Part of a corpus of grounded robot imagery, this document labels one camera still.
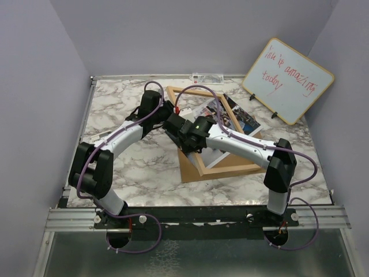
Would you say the black mounting bar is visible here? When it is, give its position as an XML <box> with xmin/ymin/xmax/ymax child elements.
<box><xmin>94</xmin><ymin>205</ymin><xmax>299</xmax><ymax>241</ymax></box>

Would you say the whiteboard with red writing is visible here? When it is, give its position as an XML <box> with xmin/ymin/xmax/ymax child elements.
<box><xmin>242</xmin><ymin>38</ymin><xmax>334</xmax><ymax>125</ymax></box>

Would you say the light wooden picture frame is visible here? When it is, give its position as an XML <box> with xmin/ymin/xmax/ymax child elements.
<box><xmin>166</xmin><ymin>86</ymin><xmax>265</xmax><ymax>183</ymax></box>

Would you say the brown frame backing board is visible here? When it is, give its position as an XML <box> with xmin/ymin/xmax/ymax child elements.
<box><xmin>178</xmin><ymin>115</ymin><xmax>268</xmax><ymax>183</ymax></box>

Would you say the small white bracket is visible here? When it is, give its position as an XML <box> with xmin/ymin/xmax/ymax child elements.
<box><xmin>89</xmin><ymin>130</ymin><xmax>111</xmax><ymax>143</ymax></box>

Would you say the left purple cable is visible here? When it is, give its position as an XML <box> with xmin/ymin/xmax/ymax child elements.
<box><xmin>76</xmin><ymin>81</ymin><xmax>168</xmax><ymax>254</ymax></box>

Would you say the white label strip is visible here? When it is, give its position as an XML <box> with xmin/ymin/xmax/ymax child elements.
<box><xmin>190</xmin><ymin>73</ymin><xmax>224</xmax><ymax>85</ymax></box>

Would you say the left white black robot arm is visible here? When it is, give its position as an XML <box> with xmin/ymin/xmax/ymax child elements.
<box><xmin>68</xmin><ymin>90</ymin><xmax>174</xmax><ymax>228</ymax></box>

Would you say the colour photo print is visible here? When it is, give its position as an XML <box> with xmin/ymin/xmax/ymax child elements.
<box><xmin>188</xmin><ymin>93</ymin><xmax>262</xmax><ymax>169</ymax></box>

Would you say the aluminium front rail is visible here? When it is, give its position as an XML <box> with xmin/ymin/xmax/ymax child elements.
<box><xmin>45</xmin><ymin>205</ymin><xmax>351</xmax><ymax>233</ymax></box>

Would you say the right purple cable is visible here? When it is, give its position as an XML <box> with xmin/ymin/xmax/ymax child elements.
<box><xmin>174</xmin><ymin>85</ymin><xmax>321</xmax><ymax>251</ymax></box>

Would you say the purple cable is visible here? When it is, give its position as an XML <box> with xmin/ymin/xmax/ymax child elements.
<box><xmin>174</xmin><ymin>85</ymin><xmax>321</xmax><ymax>251</ymax></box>
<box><xmin>76</xmin><ymin>81</ymin><xmax>168</xmax><ymax>254</ymax></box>

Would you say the left aluminium side rail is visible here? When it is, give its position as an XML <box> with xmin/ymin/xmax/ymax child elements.
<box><xmin>56</xmin><ymin>76</ymin><xmax>97</xmax><ymax>208</ymax></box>

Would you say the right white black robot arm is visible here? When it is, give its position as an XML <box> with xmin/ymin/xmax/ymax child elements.
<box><xmin>163</xmin><ymin>114</ymin><xmax>297</xmax><ymax>226</ymax></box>

